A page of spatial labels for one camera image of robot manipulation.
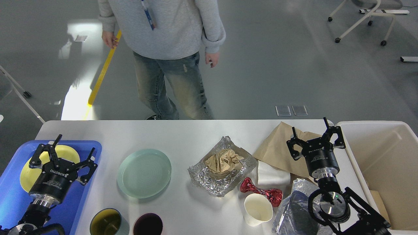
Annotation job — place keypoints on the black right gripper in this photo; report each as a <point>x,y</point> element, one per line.
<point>319,158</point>

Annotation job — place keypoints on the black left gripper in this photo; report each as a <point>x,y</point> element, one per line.
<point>56,177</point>

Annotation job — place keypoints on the pink mug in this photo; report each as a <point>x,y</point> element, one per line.
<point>148,224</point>

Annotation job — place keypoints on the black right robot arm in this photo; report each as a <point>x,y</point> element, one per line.
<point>345,212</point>

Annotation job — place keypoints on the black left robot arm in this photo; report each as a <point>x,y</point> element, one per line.
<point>35,219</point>

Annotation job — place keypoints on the yellow plate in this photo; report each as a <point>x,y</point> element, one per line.
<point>29,175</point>

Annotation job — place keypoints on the brown paper bag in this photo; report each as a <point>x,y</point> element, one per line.
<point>274,152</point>

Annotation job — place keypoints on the white napkin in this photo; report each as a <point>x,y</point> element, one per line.
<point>268,175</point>

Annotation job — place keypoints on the blue plastic tray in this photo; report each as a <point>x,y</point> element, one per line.
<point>14,200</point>

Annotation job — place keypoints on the red foil wrapper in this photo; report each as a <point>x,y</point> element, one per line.
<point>273,195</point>

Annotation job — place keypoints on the beige waste bin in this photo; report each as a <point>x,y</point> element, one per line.
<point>384,155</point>

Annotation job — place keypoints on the light green plate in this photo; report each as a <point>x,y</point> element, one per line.
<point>144,173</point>

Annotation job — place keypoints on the white paper cup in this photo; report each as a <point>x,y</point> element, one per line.
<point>258,210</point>

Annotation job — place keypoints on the crumpled aluminium foil tray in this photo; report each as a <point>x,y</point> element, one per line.
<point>220,184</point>

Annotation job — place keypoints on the white bar on floor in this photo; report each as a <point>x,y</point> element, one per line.
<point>406,59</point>

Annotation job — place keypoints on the white office chair right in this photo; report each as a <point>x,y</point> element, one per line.
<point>368,10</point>

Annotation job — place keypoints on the person in grey sweater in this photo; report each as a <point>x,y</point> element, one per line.
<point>165,37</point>

